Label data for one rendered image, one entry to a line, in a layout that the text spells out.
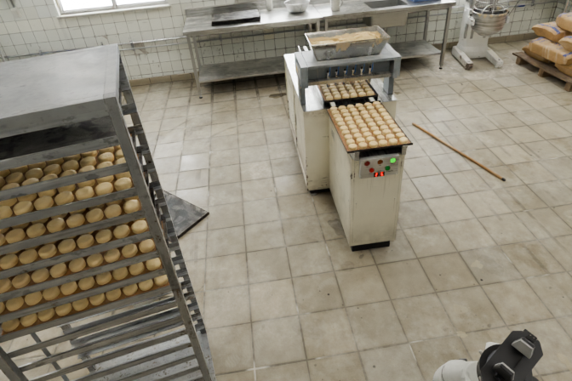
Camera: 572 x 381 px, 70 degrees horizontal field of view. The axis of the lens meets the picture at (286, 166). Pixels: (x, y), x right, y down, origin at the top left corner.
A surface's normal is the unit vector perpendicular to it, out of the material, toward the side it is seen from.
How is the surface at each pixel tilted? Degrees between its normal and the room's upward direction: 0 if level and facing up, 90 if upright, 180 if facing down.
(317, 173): 90
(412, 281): 0
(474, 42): 90
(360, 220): 90
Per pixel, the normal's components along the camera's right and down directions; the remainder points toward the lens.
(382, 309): -0.07, -0.82
